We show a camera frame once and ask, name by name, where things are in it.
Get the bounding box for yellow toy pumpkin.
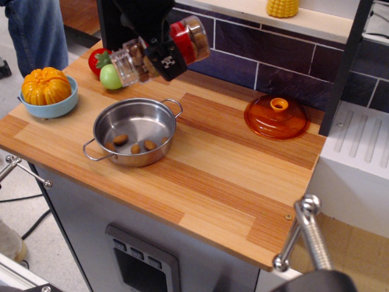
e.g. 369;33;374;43
21;67;72;106

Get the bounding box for beige shoe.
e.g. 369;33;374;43
1;220;27;263

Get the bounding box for silver clamp handle left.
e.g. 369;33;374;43
0;155;53;189

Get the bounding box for red toy tomato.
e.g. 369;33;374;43
88;48;112;77

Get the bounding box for grey toy oven panel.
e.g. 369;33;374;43
105;224;181;291

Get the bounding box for person leg blue jeans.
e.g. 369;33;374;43
1;0;69;77

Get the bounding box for black floor cable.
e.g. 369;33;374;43
0;194;52;241

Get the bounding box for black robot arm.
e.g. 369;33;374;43
114;0;187;81

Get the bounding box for brown almond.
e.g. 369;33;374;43
112;134;128;145
143;140;157;151
131;144;141;155

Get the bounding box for orange glass pot lid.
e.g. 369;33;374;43
244;95;311;141

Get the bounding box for stainless steel pot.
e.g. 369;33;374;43
83;98;184;167

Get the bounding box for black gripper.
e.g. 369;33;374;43
121;7;187;82

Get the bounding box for white drain board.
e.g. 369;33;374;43
320;102;388;179

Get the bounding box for wooden shelf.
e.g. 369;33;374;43
174;0;355;45

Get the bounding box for light blue bowl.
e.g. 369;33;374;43
18;75;78;119

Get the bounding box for silver clamp screw right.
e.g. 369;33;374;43
272;194;333;272

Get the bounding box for black vertical post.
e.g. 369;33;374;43
318;0;373;136

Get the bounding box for clear almond jar red label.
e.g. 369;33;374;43
110;16;210;87

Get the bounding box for yellow toy corn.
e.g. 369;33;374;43
266;0;300;18

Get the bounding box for green toy pear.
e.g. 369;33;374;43
100;64;123;90

